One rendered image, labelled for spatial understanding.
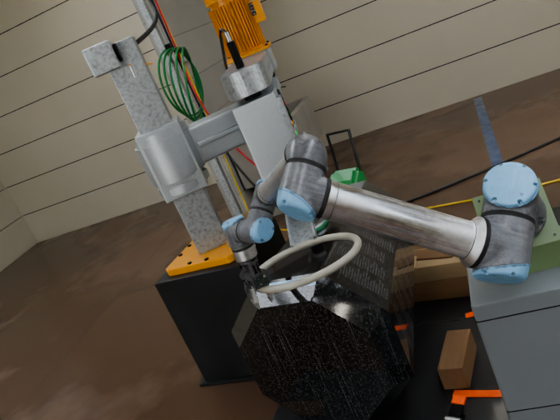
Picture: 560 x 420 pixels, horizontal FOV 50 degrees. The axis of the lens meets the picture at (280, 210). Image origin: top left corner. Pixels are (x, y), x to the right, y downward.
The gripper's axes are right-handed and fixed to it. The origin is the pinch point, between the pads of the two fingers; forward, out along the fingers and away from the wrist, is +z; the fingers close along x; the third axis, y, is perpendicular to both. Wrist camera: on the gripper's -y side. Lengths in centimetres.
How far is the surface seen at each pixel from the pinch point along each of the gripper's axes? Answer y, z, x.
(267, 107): -40, -67, 53
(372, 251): -19, 13, 67
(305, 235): -25.2, -7.8, 40.0
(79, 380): -250, 81, -70
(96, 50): -107, -122, 6
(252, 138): -47, -56, 43
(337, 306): 1.3, 17.9, 29.4
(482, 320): 77, 11, 37
